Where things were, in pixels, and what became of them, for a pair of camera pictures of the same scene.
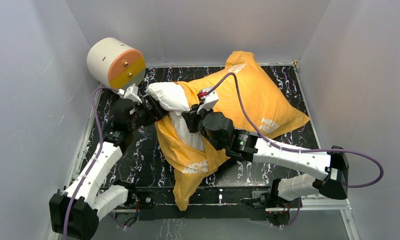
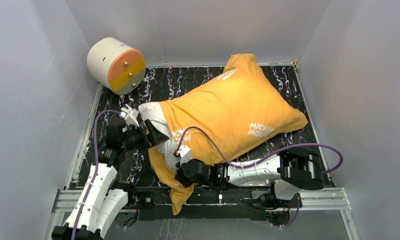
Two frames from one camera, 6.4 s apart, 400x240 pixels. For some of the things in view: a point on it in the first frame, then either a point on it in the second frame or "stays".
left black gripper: [154, 110] -> [154, 133]
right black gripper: [191, 117] -> [181, 176]
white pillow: [174, 100] -> [154, 111]
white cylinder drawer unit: [112, 63] stays
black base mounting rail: [209, 203] stays
